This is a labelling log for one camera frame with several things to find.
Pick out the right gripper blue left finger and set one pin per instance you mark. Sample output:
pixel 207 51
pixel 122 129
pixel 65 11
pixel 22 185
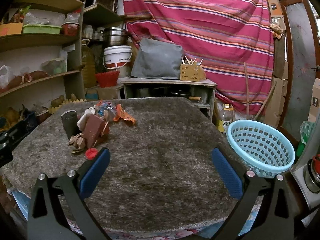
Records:
pixel 46 219

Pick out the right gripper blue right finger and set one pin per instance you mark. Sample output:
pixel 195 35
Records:
pixel 274 219

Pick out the red bottle cap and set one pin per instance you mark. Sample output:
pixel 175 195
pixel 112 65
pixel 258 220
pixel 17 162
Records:
pixel 91 153

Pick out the brown paper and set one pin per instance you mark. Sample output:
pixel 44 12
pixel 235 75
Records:
pixel 77 143

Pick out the black cylindrical can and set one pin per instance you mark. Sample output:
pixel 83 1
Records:
pixel 69 120

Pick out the dark red box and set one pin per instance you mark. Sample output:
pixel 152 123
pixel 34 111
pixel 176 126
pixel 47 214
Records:
pixel 94 127

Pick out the clear orange-edged snack wrapper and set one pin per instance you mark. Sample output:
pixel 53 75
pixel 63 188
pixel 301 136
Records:
pixel 106 110

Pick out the orange snack bag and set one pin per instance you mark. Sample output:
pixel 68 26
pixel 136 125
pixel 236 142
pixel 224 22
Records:
pixel 122 114

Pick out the red lidded steel pot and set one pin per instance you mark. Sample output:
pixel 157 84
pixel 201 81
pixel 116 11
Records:
pixel 311 175

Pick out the light blue plastic basket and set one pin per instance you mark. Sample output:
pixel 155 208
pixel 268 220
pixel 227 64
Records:
pixel 262 148

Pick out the green plastic bag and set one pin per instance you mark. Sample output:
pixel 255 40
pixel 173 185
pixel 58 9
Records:
pixel 305 132

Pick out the wooden broom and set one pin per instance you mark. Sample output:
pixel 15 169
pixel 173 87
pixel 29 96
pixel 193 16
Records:
pixel 248 117

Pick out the grey shaggy table mat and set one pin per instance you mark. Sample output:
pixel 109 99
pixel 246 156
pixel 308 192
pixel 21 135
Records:
pixel 161 177

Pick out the yellow egg carton tray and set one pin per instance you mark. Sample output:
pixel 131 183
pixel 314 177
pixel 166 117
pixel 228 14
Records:
pixel 57 104

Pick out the cooking oil bottle yellow label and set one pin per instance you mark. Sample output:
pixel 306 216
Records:
pixel 225 118

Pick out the cardboard box under bowl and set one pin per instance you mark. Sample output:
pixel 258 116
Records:
pixel 106 93

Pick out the large yellow oil jug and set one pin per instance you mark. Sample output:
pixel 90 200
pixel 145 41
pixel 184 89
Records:
pixel 88 62

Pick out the red plastic bowl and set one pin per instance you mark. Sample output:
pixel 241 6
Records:
pixel 107 79

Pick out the wooden corner shelf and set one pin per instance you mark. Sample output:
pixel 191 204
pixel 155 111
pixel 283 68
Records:
pixel 39 68

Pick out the wooden chopstick holder box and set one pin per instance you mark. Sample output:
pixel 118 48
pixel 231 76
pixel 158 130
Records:
pixel 191 70

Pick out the white plastic bucket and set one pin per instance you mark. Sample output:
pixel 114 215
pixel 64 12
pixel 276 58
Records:
pixel 116 56

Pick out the green plastic tray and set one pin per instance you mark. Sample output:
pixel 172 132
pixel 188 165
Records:
pixel 40 29

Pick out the grey fabric cover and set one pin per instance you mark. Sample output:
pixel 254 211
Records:
pixel 157 60

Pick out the red striped hanging cloth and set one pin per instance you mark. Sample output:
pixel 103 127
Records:
pixel 231 39

